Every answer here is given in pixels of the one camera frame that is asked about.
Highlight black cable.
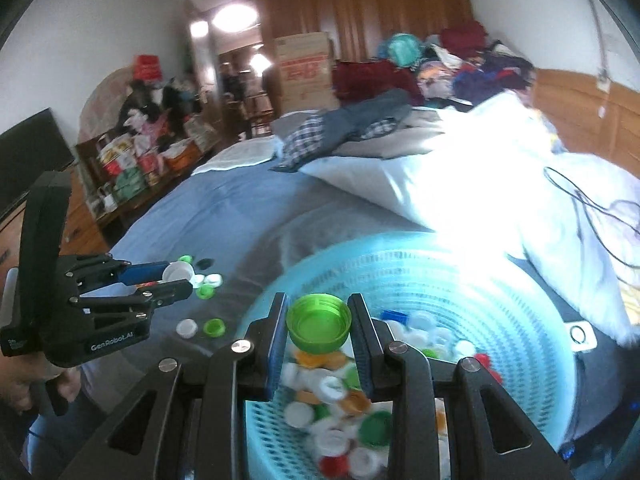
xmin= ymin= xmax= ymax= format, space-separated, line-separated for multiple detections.
xmin=542 ymin=166 xmax=640 ymax=271

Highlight cluster of loose caps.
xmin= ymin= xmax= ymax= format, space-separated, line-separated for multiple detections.
xmin=137 ymin=254 xmax=225 ymax=301

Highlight wall cable conduit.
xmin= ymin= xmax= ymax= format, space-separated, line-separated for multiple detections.
xmin=587 ymin=0 xmax=611 ymax=91

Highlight round ceiling light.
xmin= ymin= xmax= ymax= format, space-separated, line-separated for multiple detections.
xmin=212 ymin=4 xmax=258 ymax=31

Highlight white power bank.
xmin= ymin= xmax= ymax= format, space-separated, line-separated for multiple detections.
xmin=570 ymin=322 xmax=598 ymax=351

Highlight pile of mixed bottle caps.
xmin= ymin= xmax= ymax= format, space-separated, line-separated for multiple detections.
xmin=280 ymin=307 xmax=503 ymax=480

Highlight heap of household clutter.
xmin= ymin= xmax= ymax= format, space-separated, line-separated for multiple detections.
xmin=87 ymin=67 xmax=221 ymax=201

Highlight checked rounded panel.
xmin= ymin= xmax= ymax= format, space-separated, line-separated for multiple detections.
xmin=80 ymin=67 xmax=136 ymax=141

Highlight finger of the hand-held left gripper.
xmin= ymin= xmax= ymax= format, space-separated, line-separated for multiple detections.
xmin=61 ymin=253 xmax=172 ymax=292
xmin=71 ymin=279 xmax=195 ymax=322

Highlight red bag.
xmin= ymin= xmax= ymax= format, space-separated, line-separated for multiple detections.
xmin=132 ymin=55 xmax=163 ymax=81

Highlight blue bed sheet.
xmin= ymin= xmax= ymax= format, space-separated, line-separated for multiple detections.
xmin=82 ymin=150 xmax=640 ymax=461

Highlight dark red blanket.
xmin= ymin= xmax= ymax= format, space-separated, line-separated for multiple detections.
xmin=332 ymin=60 xmax=423 ymax=106

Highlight low wooden cabinet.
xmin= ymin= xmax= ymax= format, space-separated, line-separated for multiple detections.
xmin=75 ymin=130 xmax=226 ymax=228

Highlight wooden headboard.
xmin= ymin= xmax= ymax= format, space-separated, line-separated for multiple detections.
xmin=532 ymin=67 xmax=640 ymax=181

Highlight person's left hand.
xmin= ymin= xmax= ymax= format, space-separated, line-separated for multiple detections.
xmin=0 ymin=355 xmax=84 ymax=412

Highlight blue-grey garment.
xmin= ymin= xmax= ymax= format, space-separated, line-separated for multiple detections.
xmin=320 ymin=89 xmax=416 ymax=143

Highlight wooden door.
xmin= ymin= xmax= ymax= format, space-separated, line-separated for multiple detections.
xmin=182 ymin=0 xmax=221 ymax=126

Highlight pile of mixed clothes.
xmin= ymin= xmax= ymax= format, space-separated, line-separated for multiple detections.
xmin=377 ymin=20 xmax=536 ymax=111

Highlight white folded pillow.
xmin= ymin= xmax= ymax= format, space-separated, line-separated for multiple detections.
xmin=192 ymin=137 xmax=278 ymax=176

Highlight white duvet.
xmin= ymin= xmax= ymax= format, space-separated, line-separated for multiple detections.
xmin=300 ymin=90 xmax=640 ymax=346

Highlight plaid shirt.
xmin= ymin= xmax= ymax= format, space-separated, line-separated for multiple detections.
xmin=272 ymin=112 xmax=331 ymax=173

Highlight person's blue trousers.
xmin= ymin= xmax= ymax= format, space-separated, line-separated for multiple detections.
xmin=22 ymin=395 xmax=108 ymax=480

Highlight wooden chair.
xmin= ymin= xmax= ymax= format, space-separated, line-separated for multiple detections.
xmin=245 ymin=92 xmax=273 ymax=138

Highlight teal perforated plastic basket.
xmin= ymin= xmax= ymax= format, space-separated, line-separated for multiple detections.
xmin=243 ymin=232 xmax=578 ymax=480

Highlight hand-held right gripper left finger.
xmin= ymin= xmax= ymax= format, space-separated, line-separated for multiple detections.
xmin=62 ymin=292 xmax=290 ymax=480

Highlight wooden wardrobe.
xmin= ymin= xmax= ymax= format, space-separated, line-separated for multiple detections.
xmin=250 ymin=0 xmax=473 ymax=68

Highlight black television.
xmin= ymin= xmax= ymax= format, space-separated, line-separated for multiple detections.
xmin=0 ymin=107 xmax=76 ymax=221

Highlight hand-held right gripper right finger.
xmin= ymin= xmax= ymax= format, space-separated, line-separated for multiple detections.
xmin=347 ymin=292 xmax=573 ymax=480

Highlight large green bottle cap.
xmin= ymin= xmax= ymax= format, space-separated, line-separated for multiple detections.
xmin=286 ymin=294 xmax=352 ymax=353

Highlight wooden dresser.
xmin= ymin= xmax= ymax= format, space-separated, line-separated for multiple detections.
xmin=0 ymin=170 xmax=111 ymax=281

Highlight teal bag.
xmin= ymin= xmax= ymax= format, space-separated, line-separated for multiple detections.
xmin=385 ymin=34 xmax=426 ymax=68

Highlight cardboard box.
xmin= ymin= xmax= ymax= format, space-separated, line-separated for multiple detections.
xmin=274 ymin=32 xmax=335 ymax=113

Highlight grey blanket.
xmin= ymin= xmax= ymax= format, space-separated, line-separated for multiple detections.
xmin=340 ymin=110 xmax=446 ymax=158

